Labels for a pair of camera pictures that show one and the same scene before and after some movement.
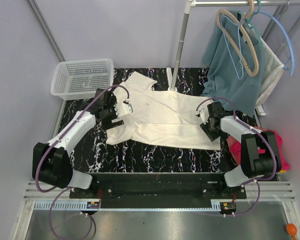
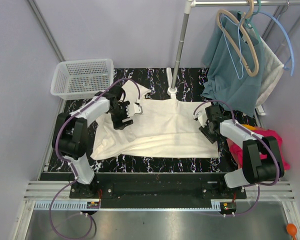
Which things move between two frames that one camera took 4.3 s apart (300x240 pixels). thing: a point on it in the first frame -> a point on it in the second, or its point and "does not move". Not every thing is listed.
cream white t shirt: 159,118 does not move
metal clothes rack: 172,84 does not move
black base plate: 159,185 does not move
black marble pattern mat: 93,154 -> 185,84
